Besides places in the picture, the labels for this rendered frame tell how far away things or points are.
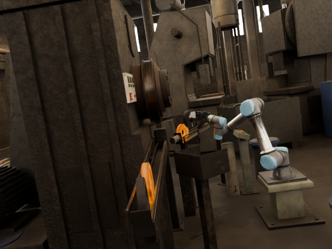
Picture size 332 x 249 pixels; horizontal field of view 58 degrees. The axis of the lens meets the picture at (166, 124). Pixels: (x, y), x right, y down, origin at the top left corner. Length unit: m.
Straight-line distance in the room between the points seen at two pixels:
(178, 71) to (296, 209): 3.10
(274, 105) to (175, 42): 1.83
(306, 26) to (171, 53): 2.17
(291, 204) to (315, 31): 3.59
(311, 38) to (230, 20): 5.81
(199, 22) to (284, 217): 3.32
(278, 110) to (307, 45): 1.32
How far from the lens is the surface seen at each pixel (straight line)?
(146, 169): 1.35
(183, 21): 4.99
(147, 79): 2.04
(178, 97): 4.94
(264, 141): 2.30
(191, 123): 2.67
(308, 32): 5.45
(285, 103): 4.62
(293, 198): 2.49
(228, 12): 11.03
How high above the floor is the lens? 1.09
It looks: 6 degrees down
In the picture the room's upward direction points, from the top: 9 degrees counter-clockwise
